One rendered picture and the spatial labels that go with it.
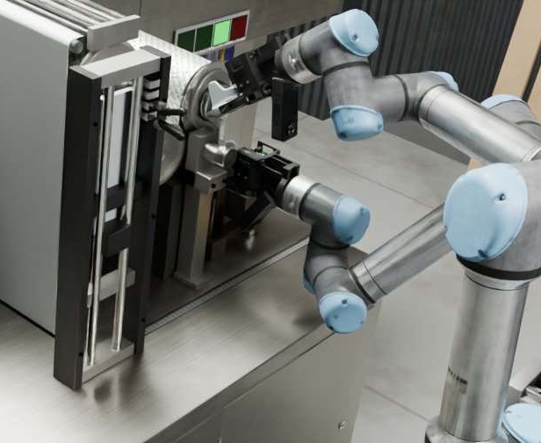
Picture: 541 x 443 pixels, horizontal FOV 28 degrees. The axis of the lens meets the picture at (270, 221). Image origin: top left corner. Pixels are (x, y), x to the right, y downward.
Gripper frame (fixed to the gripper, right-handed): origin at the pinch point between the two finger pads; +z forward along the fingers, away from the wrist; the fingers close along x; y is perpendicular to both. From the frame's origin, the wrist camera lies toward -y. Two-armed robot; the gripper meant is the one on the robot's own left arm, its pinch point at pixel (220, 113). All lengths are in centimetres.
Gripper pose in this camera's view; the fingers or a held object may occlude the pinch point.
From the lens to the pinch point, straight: 194.9
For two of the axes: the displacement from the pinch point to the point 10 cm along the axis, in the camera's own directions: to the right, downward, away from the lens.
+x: -6.1, 3.2, -7.2
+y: -4.0, -9.2, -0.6
